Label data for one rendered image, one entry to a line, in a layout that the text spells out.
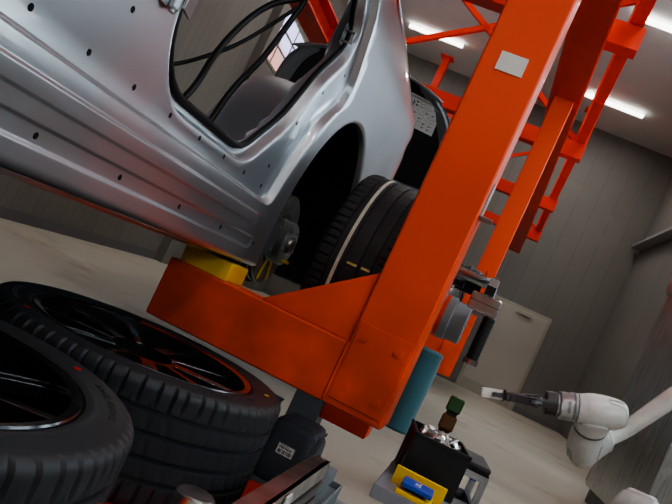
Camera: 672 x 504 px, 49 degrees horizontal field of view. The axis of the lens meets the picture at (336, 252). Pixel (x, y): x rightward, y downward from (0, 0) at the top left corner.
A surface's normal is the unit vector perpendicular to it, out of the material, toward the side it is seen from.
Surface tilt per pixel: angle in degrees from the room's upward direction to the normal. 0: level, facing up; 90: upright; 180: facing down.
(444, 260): 90
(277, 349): 90
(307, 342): 90
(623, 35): 90
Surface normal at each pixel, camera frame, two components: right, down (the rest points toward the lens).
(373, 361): -0.19, -0.14
